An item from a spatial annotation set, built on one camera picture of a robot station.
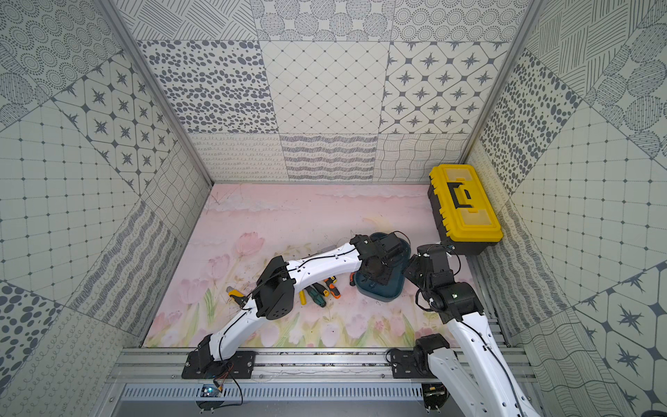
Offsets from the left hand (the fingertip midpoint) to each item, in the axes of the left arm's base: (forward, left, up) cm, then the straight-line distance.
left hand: (387, 274), depth 86 cm
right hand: (-3, -6, +10) cm, 12 cm away
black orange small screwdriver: (-3, +18, -5) cm, 19 cm away
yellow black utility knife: (-7, +51, -5) cm, 51 cm away
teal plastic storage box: (-4, -2, -4) cm, 6 cm away
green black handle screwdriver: (-7, +24, -3) cm, 25 cm away
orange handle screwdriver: (-1, +12, -4) cm, 13 cm away
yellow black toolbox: (+16, -27, +10) cm, 33 cm away
